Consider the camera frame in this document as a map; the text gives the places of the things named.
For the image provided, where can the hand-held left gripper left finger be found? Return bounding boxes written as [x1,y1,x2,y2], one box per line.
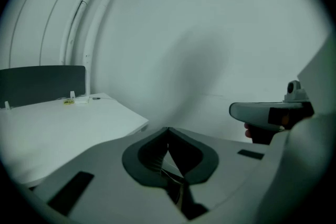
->
[25,126,186,224]

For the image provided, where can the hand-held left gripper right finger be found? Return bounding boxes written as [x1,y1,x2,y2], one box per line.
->
[167,126,274,224]

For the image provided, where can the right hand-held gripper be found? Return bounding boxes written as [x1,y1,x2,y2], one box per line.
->
[228,31,336,132]

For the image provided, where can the person's right hand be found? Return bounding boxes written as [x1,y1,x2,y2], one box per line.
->
[243,122,284,146]

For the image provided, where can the dark desk partition panel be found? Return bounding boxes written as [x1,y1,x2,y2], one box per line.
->
[0,65,87,110]

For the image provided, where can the grey gripper camera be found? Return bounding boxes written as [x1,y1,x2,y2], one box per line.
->
[282,80,310,103]

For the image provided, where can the white wall pipe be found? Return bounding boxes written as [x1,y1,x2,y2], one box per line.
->
[59,0,133,67]

